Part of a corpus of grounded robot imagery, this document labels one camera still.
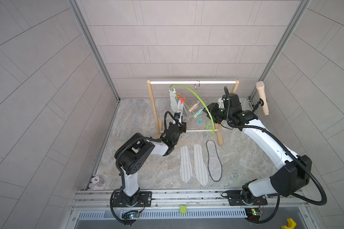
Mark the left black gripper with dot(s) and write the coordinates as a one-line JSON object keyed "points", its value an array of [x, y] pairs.
{"points": [[182, 128]]}

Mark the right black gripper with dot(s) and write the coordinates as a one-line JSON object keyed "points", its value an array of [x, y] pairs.
{"points": [[213, 107]]}

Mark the white striped insole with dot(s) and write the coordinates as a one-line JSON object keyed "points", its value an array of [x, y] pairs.
{"points": [[200, 168], [185, 167]]}

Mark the white textured foam insole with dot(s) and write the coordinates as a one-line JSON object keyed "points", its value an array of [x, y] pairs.
{"points": [[175, 102]]}

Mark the green clip hanger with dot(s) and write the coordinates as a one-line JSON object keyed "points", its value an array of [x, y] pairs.
{"points": [[201, 101]]}

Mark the dark grey felt insole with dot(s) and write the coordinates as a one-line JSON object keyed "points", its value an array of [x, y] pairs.
{"points": [[215, 168]]}

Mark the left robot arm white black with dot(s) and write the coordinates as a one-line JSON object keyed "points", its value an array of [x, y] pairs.
{"points": [[131, 156]]}

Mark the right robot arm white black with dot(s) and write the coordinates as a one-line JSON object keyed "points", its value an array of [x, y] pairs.
{"points": [[293, 171]]}

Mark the grey blue insole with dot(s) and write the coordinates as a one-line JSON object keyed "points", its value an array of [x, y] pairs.
{"points": [[185, 113]]}

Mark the black microphone stand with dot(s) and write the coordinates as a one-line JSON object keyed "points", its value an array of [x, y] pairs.
{"points": [[256, 106]]}

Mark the beige wooden microphone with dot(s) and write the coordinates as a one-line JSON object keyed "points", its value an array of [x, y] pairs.
{"points": [[260, 87]]}

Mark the green sticky block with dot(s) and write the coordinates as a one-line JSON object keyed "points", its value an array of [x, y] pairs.
{"points": [[183, 209]]}

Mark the left circuit board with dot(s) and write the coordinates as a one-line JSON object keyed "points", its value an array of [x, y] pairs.
{"points": [[133, 214]]}

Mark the circuit board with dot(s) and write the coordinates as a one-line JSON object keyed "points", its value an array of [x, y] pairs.
{"points": [[133, 214], [254, 214]]}

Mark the right circuit board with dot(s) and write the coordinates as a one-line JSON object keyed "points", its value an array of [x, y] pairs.
{"points": [[254, 214]]}

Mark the yellow plastic hook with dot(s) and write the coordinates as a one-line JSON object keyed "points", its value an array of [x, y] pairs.
{"points": [[291, 224]]}

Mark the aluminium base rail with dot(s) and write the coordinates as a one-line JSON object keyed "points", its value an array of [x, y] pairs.
{"points": [[167, 199]]}

